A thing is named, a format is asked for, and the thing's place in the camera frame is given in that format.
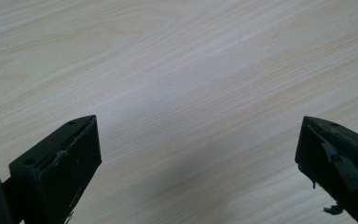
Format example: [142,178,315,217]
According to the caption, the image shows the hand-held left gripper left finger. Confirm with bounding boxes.
[1,114,103,224]

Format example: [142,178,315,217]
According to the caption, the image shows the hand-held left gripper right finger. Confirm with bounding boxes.
[295,116,358,224]

